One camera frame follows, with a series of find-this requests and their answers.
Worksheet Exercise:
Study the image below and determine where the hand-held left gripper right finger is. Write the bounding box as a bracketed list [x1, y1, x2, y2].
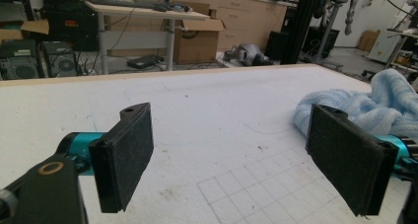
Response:
[305, 104, 416, 217]

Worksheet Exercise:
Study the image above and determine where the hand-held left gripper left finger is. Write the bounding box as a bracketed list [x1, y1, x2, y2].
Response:
[65, 102, 155, 214]

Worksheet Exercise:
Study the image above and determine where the blue striped towel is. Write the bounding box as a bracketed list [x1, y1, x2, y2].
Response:
[292, 68, 418, 143]

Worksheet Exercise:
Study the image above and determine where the light wooden table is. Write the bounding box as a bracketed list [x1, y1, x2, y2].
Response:
[0, 63, 318, 88]

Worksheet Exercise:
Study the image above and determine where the white foam mat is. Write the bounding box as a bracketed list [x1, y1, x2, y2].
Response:
[0, 64, 418, 224]

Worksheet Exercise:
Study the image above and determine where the flat black device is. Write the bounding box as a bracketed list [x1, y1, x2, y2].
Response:
[126, 54, 166, 70]

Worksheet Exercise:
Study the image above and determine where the black computer tower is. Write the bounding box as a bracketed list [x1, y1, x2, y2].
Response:
[41, 40, 81, 79]
[0, 38, 41, 81]

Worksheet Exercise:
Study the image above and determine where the metal cart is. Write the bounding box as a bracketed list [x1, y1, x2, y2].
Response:
[383, 26, 418, 84]

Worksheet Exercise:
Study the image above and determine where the white cabinet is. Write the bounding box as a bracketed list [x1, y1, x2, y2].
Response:
[368, 30, 401, 64]

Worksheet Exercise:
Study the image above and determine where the black box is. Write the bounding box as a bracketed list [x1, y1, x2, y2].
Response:
[265, 31, 290, 62]
[302, 26, 340, 59]

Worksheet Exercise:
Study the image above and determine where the flat cardboard sheet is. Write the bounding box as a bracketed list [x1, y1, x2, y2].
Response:
[357, 30, 382, 52]

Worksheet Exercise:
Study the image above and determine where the open cardboard box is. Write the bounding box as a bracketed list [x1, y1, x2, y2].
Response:
[173, 1, 227, 65]

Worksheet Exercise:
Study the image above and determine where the grey metal stand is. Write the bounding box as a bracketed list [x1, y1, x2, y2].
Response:
[314, 0, 358, 60]

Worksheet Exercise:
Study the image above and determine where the black equipment case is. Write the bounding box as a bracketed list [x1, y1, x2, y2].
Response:
[38, 0, 100, 52]

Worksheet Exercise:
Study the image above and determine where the grey robot head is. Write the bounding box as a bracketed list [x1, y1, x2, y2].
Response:
[224, 42, 274, 67]

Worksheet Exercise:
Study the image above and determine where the small cardboard box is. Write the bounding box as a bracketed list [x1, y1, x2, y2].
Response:
[0, 19, 50, 45]

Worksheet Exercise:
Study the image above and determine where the wooden cabinet row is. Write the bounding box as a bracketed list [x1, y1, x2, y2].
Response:
[104, 0, 289, 52]

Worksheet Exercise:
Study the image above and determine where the black frame post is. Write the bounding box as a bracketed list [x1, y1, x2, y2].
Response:
[280, 0, 323, 65]

